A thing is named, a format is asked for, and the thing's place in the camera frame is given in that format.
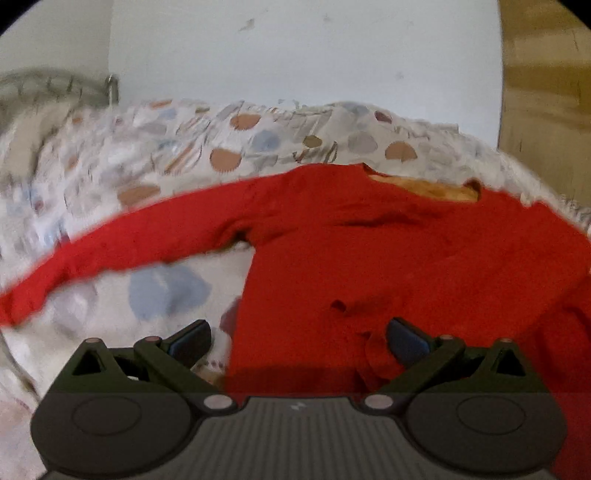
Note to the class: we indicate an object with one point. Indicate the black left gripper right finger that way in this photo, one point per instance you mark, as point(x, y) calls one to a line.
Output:
point(424, 358)

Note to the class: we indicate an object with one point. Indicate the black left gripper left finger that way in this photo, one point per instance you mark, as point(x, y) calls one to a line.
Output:
point(169, 361)

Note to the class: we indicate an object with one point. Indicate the red long-sleeve shirt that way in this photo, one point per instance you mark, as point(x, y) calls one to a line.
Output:
point(342, 250)

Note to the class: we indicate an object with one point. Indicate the patterned beige quilt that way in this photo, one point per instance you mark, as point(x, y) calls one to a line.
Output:
point(65, 170)

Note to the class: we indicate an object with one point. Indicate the wooden wardrobe panel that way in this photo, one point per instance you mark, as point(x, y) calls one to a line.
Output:
point(545, 121)

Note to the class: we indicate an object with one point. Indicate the metal bed headboard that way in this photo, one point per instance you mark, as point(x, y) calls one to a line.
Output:
point(31, 86)

